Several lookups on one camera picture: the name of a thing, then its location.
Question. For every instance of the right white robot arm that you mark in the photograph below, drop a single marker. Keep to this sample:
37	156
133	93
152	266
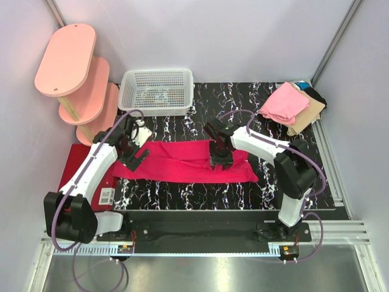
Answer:
298	176

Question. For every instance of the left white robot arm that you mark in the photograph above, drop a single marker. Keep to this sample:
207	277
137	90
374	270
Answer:
68	212

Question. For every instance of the folded blue white garment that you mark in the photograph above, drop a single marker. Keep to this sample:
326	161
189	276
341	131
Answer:
302	85

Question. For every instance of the magenta t shirt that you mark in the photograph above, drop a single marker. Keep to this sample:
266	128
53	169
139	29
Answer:
187	162

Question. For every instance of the folded black t shirt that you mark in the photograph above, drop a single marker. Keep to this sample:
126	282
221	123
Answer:
315	95

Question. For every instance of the pink three-tier shelf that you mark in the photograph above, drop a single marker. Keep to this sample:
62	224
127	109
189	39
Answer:
72	74

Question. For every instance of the folded pink t shirt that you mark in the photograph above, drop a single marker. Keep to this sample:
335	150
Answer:
284	104

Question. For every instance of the folded beige t shirt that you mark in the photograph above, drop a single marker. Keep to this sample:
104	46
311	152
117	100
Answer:
306	117

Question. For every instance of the aluminium rail frame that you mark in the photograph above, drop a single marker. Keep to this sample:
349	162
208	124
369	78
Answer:
338	258

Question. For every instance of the black marble pattern mat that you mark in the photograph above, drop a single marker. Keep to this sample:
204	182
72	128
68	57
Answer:
210	100

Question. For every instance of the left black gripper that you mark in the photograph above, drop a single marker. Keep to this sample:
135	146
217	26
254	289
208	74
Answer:
131	162

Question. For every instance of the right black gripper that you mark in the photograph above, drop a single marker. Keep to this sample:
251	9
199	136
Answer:
214	159

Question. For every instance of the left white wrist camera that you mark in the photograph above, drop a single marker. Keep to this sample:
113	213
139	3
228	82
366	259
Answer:
141	133

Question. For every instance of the white plastic basket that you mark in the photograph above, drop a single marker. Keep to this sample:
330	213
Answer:
157	92

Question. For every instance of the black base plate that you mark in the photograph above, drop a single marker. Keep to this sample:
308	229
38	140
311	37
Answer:
259	224

